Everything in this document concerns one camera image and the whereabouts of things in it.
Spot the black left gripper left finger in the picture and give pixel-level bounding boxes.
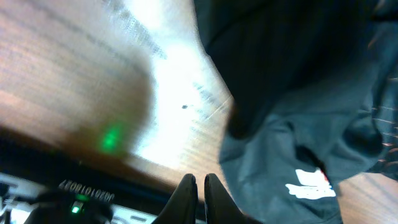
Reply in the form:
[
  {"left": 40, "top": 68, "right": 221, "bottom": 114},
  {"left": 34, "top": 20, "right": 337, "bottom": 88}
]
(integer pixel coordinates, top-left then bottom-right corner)
[{"left": 152, "top": 174, "right": 198, "bottom": 224}]

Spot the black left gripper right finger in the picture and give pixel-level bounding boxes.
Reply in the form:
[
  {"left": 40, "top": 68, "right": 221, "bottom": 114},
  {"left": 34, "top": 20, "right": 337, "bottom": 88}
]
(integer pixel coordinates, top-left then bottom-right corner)
[{"left": 205, "top": 174, "right": 261, "bottom": 224}]

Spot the black cycling jersey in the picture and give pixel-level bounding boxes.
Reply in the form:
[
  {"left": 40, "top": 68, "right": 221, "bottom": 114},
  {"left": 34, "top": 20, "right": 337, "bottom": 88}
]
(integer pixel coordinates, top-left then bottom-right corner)
[{"left": 194, "top": 0, "right": 397, "bottom": 223}]

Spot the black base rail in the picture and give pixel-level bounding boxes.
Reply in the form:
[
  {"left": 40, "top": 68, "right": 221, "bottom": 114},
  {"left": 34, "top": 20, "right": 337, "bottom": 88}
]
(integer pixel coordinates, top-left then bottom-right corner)
[{"left": 0, "top": 130, "right": 206, "bottom": 224}]

